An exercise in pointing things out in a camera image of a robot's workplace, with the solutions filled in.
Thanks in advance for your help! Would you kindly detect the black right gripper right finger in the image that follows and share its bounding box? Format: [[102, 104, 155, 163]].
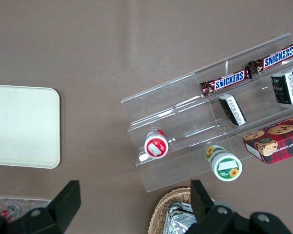
[[188, 179, 236, 234]]

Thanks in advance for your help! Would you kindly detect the cream plastic tray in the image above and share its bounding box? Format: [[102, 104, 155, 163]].
[[0, 84, 61, 169]]

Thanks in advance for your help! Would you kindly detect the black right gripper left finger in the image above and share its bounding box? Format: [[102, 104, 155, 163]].
[[7, 180, 82, 234]]

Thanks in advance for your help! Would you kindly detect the dark green small carton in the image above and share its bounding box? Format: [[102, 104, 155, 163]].
[[218, 94, 247, 127], [270, 71, 293, 105]]

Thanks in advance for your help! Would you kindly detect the woven wicker basket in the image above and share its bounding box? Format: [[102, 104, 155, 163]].
[[148, 186, 215, 234]]

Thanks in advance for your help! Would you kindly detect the green sunflower lid cup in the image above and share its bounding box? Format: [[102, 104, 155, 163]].
[[205, 145, 243, 182]]

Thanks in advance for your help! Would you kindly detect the clear acrylic step stand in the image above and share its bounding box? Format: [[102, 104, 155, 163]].
[[121, 72, 236, 193], [193, 33, 293, 161]]

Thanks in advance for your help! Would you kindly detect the Snickers chocolate bar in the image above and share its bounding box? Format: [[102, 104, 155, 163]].
[[200, 68, 252, 98], [247, 39, 293, 75]]

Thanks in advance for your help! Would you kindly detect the red drink can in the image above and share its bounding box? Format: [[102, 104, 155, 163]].
[[0, 203, 22, 223]]

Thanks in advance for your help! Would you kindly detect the clear acrylic can rack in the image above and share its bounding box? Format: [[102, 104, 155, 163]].
[[0, 195, 52, 216]]

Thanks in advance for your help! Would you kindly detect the red lid yogurt cup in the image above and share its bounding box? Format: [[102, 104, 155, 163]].
[[144, 129, 169, 159]]

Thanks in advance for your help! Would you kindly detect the red plaid cookie box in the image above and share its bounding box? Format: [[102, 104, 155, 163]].
[[242, 113, 293, 165]]

